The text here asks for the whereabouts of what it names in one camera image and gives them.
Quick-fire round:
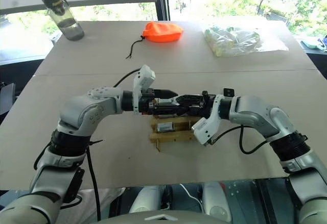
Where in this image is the orange drawstring pouch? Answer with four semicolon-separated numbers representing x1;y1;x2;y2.
126;21;184;60

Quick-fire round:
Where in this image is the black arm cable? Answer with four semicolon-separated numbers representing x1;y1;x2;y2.
211;125;272;155
85;67;142;222

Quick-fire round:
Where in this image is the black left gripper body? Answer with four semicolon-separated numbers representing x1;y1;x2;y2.
139;88;159;115

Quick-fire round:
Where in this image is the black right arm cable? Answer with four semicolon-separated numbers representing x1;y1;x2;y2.
211;125;272;155

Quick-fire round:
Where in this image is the wooden rack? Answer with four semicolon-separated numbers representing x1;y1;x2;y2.
149;113;205;153

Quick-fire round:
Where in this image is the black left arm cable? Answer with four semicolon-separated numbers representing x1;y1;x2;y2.
85;67;142;222

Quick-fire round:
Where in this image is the thin white cable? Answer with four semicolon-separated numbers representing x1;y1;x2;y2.
178;183;205;207

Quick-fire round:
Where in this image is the teal cloth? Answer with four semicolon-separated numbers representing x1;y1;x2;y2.
300;38;327;50

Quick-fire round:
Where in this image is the white rounded robot leg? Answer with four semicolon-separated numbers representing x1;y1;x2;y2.
201;181;232;222
128;184;167;215

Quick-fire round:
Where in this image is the grey robot torso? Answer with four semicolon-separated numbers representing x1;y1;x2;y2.
90;209;232;224

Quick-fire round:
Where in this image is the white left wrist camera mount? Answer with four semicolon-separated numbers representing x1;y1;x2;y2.
132;64;156;116

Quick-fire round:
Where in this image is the small silver camera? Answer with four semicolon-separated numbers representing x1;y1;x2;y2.
156;122;175;133
154;98;177;106

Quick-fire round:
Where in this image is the clear water bottle black lid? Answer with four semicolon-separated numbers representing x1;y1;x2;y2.
38;0;85;41

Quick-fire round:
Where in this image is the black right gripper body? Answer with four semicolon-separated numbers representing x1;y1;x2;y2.
199;90;217;119

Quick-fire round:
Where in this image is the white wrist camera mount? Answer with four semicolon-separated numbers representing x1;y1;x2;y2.
191;94;225;147
132;64;156;116

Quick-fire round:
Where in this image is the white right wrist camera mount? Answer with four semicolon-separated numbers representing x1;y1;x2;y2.
191;94;225;147

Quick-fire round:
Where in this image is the clear plastic bag with contents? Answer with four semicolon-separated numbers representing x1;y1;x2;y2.
203;26;290;58

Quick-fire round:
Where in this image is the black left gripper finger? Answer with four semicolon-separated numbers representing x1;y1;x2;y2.
154;89;178;98
158;105;190;116

